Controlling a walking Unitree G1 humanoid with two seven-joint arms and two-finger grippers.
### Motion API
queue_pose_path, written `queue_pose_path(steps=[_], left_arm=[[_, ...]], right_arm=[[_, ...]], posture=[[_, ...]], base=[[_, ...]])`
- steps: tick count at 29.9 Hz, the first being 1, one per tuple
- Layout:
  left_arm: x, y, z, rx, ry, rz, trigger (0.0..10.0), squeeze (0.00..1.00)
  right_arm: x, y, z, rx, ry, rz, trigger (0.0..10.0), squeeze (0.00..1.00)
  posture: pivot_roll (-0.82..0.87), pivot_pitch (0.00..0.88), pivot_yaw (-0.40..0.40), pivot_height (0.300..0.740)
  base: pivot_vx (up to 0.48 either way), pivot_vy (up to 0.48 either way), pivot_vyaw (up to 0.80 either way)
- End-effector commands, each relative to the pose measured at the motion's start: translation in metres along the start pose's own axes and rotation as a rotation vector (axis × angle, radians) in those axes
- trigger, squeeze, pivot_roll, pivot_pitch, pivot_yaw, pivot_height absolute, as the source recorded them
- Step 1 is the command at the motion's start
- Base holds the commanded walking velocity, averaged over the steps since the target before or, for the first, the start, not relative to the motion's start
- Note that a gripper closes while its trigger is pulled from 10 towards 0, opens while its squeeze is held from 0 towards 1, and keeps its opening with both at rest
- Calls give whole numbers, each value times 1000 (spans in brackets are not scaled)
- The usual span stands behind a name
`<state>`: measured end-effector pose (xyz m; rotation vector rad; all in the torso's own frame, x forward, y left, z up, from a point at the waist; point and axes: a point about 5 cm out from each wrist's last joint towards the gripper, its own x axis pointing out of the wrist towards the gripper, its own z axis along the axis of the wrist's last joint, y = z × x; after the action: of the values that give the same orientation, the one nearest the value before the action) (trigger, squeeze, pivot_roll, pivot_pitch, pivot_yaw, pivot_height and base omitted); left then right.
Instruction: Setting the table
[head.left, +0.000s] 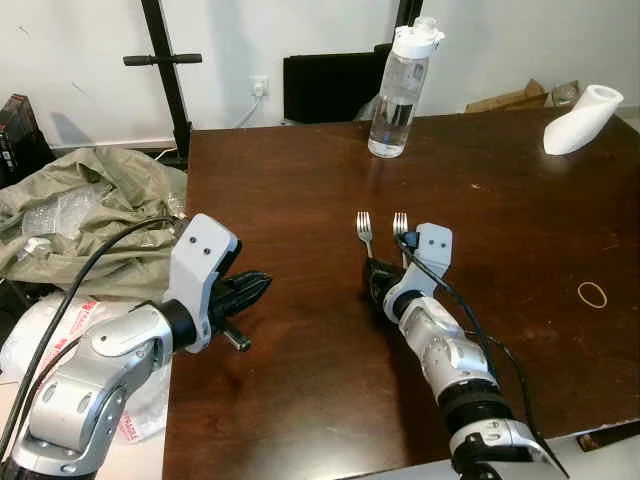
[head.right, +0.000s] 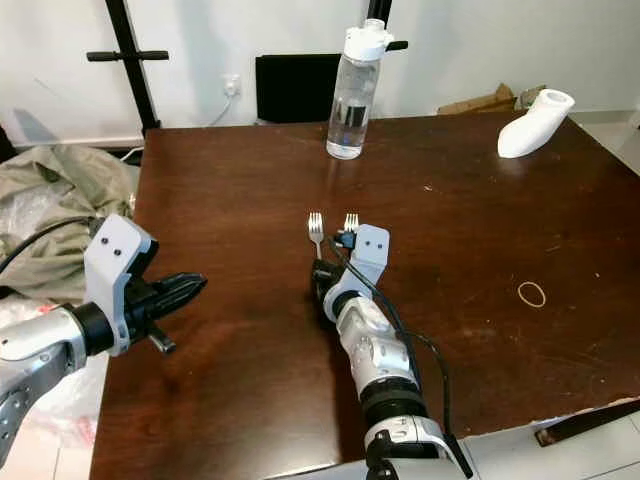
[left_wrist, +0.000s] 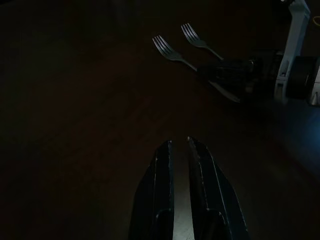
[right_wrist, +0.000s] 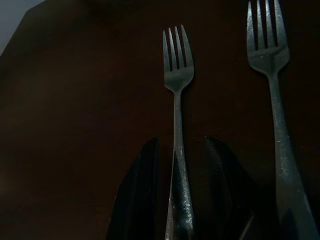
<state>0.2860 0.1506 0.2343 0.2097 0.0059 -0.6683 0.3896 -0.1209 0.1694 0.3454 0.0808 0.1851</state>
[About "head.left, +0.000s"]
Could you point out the dark brown box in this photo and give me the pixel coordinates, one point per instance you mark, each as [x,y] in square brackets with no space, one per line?
[20,140]

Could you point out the white slanted vase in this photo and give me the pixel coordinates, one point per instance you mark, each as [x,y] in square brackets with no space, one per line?
[575,130]

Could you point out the flat brown cardboard box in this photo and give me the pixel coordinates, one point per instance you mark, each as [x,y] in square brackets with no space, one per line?
[510,100]

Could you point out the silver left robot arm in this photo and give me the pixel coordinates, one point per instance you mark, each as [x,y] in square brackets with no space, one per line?
[90,370]

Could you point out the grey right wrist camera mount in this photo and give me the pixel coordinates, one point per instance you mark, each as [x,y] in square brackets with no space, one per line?
[435,250]

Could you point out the tan rubber band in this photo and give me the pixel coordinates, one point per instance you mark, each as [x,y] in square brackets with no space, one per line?
[580,293]

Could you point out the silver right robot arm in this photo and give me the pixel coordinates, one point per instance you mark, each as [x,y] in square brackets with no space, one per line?
[450,360]

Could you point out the silver metal fork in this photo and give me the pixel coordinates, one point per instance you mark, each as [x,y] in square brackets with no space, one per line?
[400,225]
[365,228]

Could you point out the black rectangular case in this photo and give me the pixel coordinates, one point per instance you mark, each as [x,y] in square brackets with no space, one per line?
[320,90]

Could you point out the white red-printed plastic bag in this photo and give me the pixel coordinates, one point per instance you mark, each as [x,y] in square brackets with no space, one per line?
[40,330]

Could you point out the black metal stand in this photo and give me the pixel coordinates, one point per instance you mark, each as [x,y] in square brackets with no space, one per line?
[408,10]
[165,70]

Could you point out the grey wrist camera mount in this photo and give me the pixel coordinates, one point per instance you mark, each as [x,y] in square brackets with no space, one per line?
[200,255]
[435,250]

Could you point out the white wall outlet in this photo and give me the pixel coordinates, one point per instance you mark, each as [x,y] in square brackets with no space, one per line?
[259,86]

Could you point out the olive green cloth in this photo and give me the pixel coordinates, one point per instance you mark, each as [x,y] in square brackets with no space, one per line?
[100,185]

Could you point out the clear plastic wrap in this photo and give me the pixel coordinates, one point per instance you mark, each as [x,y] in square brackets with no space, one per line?
[55,220]

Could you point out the dark wooden plank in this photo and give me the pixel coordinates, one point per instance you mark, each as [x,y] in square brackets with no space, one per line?
[610,437]

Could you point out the clear white-capped water bottle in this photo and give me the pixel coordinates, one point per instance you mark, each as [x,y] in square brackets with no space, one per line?
[395,100]

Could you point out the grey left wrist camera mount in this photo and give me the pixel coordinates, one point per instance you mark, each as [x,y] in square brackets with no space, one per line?
[200,255]

